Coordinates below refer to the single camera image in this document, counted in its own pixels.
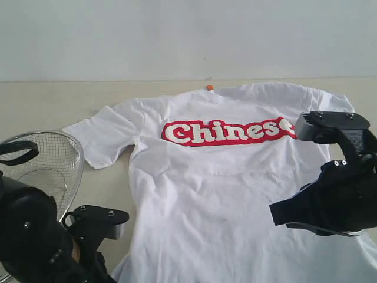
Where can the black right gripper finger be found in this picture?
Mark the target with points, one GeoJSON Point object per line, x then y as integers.
{"type": "Point", "coordinates": [304, 207]}
{"type": "Point", "coordinates": [321, 231]}

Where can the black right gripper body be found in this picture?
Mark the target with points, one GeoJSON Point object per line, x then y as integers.
{"type": "Point", "coordinates": [348, 200]}

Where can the white t-shirt red logo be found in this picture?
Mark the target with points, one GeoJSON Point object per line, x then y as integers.
{"type": "Point", "coordinates": [206, 166]}

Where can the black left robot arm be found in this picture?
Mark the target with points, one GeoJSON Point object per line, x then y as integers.
{"type": "Point", "coordinates": [35, 247]}

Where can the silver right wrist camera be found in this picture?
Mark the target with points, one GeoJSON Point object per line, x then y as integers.
{"type": "Point", "coordinates": [349, 130]}

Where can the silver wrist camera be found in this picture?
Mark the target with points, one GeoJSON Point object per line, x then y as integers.
{"type": "Point", "coordinates": [97, 221]}
{"type": "Point", "coordinates": [349, 130]}

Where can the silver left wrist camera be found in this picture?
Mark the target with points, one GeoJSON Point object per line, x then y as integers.
{"type": "Point", "coordinates": [97, 221]}

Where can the oval wire mesh basket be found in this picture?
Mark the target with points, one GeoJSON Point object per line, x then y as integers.
{"type": "Point", "coordinates": [47, 160]}

